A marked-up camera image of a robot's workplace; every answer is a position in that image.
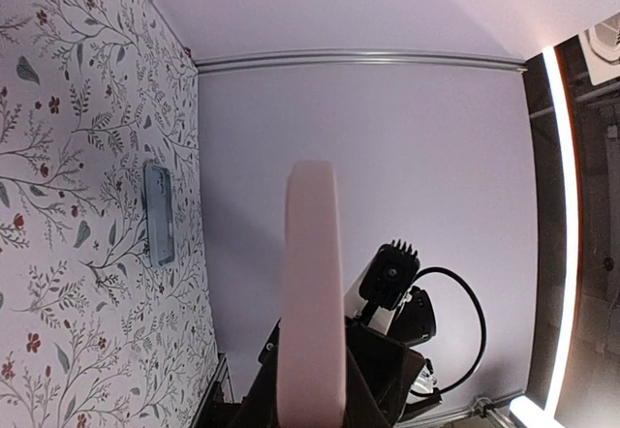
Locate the light blue phone case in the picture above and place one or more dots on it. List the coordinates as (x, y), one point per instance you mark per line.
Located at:
(157, 191)

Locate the floral table mat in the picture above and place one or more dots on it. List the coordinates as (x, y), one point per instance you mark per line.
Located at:
(92, 335)

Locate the right rear aluminium post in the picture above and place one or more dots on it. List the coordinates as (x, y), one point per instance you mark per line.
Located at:
(335, 56)

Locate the ceiling light strip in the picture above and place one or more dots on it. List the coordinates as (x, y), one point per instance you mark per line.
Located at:
(551, 124)

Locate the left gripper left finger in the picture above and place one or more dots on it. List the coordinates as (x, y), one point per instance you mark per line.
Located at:
(259, 407)

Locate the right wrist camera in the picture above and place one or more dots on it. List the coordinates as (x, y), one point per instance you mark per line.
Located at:
(382, 288)

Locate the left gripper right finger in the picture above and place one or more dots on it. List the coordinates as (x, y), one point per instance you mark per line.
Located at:
(361, 409)

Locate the ceiling air vent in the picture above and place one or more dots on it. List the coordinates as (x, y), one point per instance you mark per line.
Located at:
(600, 47)

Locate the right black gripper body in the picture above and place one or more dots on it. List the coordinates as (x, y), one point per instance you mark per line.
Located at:
(389, 365)

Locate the pink phone case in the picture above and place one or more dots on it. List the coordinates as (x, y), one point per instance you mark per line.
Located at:
(311, 375)

